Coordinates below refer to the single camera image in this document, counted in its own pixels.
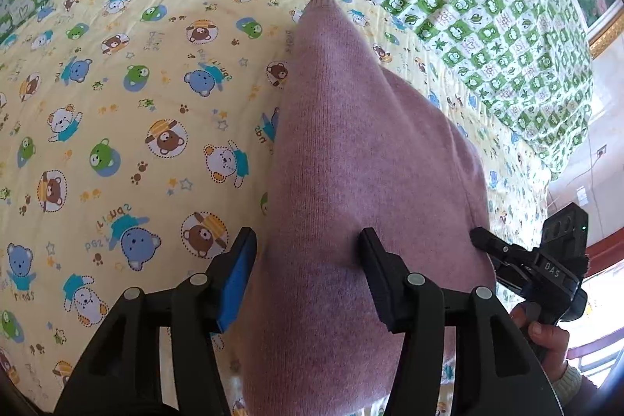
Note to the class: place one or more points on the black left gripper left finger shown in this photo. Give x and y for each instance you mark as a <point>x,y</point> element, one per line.
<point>119,372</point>

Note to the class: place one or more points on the gold picture frame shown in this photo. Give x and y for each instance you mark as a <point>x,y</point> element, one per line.
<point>606,34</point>

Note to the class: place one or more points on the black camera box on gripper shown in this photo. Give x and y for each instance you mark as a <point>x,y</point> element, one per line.
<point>564,238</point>

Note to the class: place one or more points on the person's right hand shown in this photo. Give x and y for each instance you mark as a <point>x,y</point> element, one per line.
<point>553,339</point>

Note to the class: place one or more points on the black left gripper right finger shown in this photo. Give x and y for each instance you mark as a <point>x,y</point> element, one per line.
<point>496,371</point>

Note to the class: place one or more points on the white wall socket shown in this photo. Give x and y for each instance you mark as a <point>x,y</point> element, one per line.
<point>601,150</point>

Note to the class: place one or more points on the red wooden window frame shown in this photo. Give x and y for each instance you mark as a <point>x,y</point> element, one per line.
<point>606,253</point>

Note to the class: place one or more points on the yellow cartoon bear quilt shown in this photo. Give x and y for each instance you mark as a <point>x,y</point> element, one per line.
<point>130,126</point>

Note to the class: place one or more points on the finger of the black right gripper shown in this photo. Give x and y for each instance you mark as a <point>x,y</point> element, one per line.
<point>484,240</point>

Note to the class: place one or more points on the pink knitted sweater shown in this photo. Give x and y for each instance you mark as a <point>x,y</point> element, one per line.
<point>356,147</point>

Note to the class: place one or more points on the white charger with cable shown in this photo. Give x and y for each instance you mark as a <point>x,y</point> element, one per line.
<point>573,185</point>

